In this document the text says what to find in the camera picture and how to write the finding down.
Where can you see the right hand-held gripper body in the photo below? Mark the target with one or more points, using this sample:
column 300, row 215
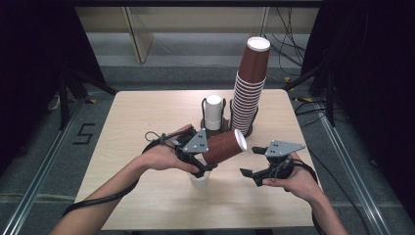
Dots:
column 280, row 150

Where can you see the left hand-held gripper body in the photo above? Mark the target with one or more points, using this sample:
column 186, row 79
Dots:
column 195, row 143

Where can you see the white paper cup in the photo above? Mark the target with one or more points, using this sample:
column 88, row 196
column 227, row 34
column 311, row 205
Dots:
column 199, row 181

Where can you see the dark brown double cup holder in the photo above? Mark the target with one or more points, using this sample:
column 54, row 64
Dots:
column 217, row 133

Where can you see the brown paper cup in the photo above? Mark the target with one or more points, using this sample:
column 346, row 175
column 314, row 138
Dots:
column 225, row 147

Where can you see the stack of white paper cups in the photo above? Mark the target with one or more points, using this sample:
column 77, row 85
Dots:
column 213, row 107

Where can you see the stack of brown paper cups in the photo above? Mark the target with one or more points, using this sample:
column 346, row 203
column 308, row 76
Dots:
column 253, row 65

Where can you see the person's left hand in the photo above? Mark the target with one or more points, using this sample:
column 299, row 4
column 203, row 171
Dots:
column 163, row 156

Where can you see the person's right hand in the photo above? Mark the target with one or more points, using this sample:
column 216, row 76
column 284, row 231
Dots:
column 301, row 182

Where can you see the yellow floor tape mark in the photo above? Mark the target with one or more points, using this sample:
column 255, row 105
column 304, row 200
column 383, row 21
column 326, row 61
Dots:
column 287, row 79
column 92, row 101

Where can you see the black metal stand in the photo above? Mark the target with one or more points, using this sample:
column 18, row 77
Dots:
column 63, row 104
column 330, row 98

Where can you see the beige furniture panel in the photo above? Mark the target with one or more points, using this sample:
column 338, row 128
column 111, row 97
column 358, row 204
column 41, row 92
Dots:
column 142, row 42

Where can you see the black curtain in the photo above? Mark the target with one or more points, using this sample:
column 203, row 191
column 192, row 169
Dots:
column 375, row 81
column 29, row 65

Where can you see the metal floor rail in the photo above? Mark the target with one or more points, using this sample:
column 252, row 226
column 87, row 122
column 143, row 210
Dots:
column 354, row 176
column 39, row 178

